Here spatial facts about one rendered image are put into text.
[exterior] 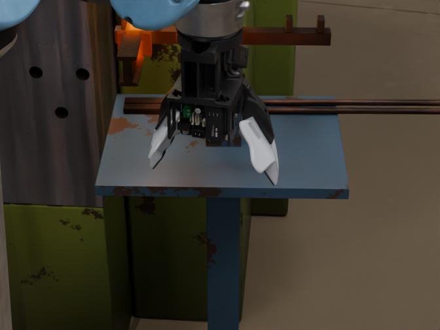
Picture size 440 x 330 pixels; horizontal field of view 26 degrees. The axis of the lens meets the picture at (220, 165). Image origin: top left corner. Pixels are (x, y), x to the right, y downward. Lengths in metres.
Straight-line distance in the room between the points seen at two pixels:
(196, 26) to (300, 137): 0.67
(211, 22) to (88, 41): 0.75
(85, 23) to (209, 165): 0.35
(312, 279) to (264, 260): 0.14
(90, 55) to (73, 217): 0.37
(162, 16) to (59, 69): 0.91
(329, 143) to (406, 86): 1.76
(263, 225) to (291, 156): 1.06
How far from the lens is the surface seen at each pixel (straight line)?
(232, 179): 1.51
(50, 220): 1.94
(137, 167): 1.55
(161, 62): 1.93
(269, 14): 2.35
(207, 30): 0.98
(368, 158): 2.94
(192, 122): 1.04
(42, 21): 1.72
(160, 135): 1.11
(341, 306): 2.38
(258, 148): 1.08
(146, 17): 0.86
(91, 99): 1.77
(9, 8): 0.52
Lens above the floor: 1.56
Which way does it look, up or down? 33 degrees down
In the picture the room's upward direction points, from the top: straight up
